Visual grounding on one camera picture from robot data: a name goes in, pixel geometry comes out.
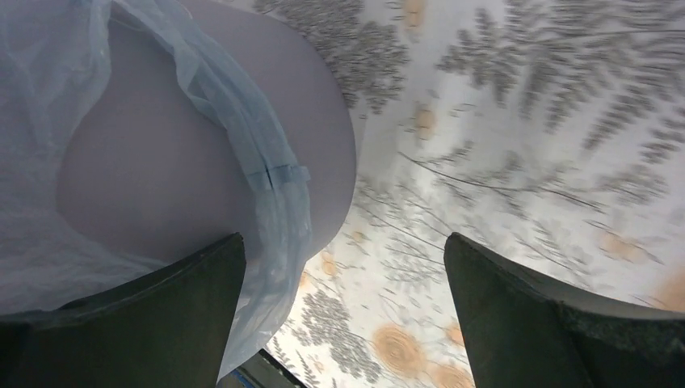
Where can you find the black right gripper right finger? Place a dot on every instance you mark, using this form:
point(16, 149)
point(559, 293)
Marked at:
point(522, 328)

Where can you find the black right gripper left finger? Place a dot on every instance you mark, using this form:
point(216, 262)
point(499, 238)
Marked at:
point(168, 328)

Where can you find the grey plastic trash bin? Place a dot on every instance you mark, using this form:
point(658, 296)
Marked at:
point(146, 174)

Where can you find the light blue plastic trash bag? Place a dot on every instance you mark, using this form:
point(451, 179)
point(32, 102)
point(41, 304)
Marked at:
point(55, 66)

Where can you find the floral patterned table mat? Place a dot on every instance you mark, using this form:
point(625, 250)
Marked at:
point(551, 132)

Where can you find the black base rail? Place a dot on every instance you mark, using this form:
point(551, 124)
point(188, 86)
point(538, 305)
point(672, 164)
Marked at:
point(260, 371)

